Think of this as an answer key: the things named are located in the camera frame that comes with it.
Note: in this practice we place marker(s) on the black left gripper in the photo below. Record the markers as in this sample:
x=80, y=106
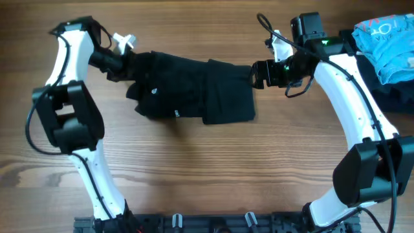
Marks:
x=129, y=70

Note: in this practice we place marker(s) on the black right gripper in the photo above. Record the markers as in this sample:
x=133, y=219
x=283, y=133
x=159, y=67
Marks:
x=270, y=67

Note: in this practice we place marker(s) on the black t-shirt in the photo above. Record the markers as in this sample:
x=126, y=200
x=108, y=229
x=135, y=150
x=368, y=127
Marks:
x=167, y=86

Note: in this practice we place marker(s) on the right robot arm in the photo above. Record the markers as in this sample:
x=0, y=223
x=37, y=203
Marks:
x=379, y=161

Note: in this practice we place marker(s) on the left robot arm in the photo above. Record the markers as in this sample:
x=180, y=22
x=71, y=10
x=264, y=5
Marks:
x=73, y=123

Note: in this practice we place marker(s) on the light blue printed shirt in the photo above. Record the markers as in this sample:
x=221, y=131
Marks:
x=387, y=42

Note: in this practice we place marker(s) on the dark navy folded clothes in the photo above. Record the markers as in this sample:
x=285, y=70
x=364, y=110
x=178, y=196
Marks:
x=396, y=98

